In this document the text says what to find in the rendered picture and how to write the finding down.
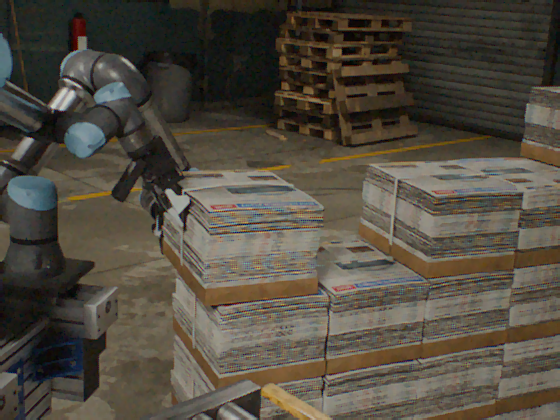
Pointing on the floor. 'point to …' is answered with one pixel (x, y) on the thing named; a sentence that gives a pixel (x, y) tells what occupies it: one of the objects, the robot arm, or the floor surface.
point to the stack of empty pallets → (312, 56)
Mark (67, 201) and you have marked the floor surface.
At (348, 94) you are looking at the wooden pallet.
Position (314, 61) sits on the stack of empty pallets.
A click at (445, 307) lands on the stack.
